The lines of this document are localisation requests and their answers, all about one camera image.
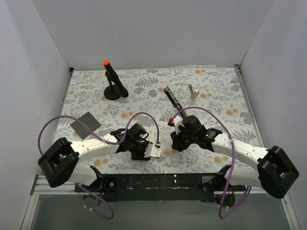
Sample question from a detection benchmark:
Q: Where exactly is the black stapler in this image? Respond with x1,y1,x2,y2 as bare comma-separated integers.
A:
164,86,183,112

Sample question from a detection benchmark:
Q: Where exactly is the beige stapler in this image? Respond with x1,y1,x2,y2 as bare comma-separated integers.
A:
187,84,200,100

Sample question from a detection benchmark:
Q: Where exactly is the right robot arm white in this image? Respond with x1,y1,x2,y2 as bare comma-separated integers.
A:
168,115,299,199

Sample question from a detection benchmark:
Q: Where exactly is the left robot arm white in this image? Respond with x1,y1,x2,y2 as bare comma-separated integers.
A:
38,124,161,192

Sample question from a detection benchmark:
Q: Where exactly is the grey perforated plate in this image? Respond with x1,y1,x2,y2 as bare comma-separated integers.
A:
71,112,101,139

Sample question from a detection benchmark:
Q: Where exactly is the floral patterned table mat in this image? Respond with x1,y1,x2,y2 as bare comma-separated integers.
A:
54,67,262,174

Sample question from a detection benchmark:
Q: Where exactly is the black microphone on stand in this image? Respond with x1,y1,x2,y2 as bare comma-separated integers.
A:
103,60,129,101

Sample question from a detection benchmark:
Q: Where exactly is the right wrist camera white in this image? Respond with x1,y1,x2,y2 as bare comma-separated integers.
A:
168,116,184,135

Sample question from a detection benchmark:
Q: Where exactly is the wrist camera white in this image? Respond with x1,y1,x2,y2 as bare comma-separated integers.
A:
168,116,184,135
144,142,162,158

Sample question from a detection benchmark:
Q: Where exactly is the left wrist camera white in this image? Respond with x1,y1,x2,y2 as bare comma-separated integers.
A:
144,142,162,158

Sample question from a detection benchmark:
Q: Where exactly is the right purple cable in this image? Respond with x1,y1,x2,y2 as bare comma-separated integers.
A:
172,106,252,219

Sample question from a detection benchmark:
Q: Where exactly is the purple cable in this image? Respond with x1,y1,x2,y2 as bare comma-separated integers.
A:
37,112,161,220
172,106,252,219

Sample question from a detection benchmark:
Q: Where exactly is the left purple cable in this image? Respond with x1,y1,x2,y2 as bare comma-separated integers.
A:
37,112,161,220

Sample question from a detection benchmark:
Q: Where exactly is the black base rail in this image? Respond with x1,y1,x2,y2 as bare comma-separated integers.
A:
74,173,247,204

